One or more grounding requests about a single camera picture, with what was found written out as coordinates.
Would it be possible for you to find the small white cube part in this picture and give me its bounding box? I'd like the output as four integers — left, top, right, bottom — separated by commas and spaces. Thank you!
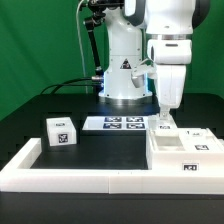
46, 117, 77, 146

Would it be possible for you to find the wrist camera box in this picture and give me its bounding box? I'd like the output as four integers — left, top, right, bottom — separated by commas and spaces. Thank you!
131, 64, 156, 88

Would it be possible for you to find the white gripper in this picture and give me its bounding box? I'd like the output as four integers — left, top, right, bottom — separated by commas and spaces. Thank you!
155, 65, 186, 121

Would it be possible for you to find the white cabinet door panel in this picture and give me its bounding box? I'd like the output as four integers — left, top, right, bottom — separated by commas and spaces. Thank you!
179, 128, 224, 153

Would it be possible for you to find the white base tag plate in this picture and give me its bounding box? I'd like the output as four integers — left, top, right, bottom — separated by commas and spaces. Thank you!
81, 115, 165, 132

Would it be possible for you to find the black cable bundle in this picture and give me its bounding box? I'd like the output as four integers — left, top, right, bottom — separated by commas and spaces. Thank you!
40, 77, 104, 96

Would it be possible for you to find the white thin cable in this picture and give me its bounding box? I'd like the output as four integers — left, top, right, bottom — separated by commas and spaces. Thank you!
75, 0, 90, 94

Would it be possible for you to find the white U-shaped fence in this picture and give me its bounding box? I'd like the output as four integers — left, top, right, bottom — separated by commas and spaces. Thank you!
0, 138, 224, 195

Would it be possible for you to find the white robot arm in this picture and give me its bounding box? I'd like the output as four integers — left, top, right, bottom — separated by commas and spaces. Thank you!
99, 0, 210, 120

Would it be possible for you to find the white cabinet body box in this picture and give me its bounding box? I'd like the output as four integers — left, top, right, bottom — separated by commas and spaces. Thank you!
146, 131, 224, 172

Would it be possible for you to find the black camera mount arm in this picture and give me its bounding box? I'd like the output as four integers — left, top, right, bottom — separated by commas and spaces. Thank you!
79, 0, 124, 82

